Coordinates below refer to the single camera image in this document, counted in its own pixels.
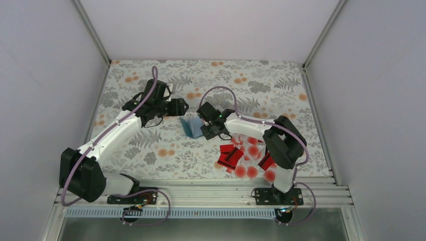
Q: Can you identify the teal leather card holder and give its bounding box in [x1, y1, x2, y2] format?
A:
[179, 116, 204, 139]

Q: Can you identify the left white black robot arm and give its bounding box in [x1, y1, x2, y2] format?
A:
[59, 79, 189, 206]

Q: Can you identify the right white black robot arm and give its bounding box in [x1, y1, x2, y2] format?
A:
[196, 102, 308, 204]

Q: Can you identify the dark red striped card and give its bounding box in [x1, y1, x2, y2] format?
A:
[220, 144, 235, 156]

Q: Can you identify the red card with stripe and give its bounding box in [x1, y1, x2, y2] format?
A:
[217, 147, 244, 170]

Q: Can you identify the floral patterned table mat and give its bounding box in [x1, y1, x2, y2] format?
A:
[92, 60, 329, 179]

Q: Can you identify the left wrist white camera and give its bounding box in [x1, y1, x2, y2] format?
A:
[163, 84, 173, 101]

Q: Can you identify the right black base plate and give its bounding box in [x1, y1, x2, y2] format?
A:
[251, 187, 304, 206]

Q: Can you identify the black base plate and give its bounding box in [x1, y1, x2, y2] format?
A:
[251, 187, 304, 206]
[107, 187, 158, 205]

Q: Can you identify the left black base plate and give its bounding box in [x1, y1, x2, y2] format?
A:
[107, 187, 158, 205]

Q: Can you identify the aluminium rail frame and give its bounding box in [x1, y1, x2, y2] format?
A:
[54, 176, 354, 208]

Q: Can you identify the blue slotted cable duct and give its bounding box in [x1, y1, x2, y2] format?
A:
[64, 207, 276, 219]

